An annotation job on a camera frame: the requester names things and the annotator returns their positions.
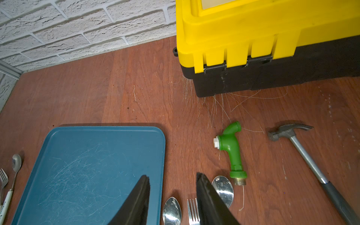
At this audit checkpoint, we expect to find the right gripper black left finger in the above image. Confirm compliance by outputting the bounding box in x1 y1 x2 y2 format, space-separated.
108 175 151 225

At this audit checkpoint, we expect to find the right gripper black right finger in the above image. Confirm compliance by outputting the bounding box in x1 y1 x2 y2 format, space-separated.
196 172 240 225

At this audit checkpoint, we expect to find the fork with white Pochacco handle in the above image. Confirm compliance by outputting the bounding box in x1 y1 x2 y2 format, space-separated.
187 198 200 225

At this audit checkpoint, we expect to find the spoon with Hello Kitty handle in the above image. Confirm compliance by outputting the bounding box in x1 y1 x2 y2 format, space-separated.
211 176 234 208

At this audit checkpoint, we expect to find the spoon with strawberry pink handle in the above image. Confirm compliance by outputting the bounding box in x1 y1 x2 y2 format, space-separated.
162 196 182 225

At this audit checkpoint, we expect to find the spoon with white Pochacco handle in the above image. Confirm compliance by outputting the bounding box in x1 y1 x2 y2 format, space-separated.
0 153 23 225

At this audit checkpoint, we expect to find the fork with plain pink handle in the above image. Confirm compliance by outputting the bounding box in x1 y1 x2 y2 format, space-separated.
0 168 8 208

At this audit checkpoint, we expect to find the teal plastic tray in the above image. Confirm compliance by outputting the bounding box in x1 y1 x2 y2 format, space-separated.
12 126 166 225

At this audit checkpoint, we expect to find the green plastic pipe fitting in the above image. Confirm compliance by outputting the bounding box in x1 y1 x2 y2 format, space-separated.
213 121 248 186

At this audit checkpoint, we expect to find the steel claw hammer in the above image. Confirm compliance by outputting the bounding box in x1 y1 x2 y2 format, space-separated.
268 123 360 225

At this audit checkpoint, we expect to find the yellow black toolbox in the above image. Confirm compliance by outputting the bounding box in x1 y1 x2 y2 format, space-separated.
173 1 360 98

